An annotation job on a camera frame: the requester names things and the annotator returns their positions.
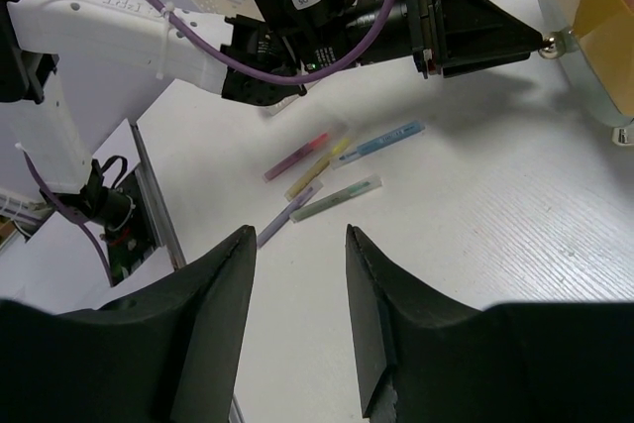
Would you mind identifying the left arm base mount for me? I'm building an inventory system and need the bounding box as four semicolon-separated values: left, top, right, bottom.
82;120;184;285

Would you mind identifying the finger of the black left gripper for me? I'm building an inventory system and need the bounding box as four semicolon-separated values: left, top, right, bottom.
429;0;543;78

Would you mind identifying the pink slim pastel pen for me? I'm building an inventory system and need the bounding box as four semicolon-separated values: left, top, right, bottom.
263;123;349;182

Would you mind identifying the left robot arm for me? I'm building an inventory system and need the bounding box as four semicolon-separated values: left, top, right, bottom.
1;0;542;231

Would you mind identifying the yellow drawer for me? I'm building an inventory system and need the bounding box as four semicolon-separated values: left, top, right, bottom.
556;0;633;117

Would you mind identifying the yellow slim pastel pen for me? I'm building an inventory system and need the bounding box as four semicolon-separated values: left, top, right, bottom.
284;134;354;201

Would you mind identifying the grey bottom drawer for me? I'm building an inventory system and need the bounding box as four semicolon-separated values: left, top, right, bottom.
538;0;633;148

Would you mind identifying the green slim pastel pen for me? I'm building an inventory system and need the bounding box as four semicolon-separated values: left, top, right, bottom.
290;174;382;223

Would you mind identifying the blue slim pastel pen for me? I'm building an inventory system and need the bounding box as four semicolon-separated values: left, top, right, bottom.
330;121;425;169

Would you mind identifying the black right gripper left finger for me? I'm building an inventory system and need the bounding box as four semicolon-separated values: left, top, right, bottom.
1;226;257;422

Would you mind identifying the purple slim pastel pen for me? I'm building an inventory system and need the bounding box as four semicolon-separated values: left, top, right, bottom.
257;179;323;249

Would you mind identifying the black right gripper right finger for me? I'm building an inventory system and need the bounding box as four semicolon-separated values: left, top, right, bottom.
346;226;633;422

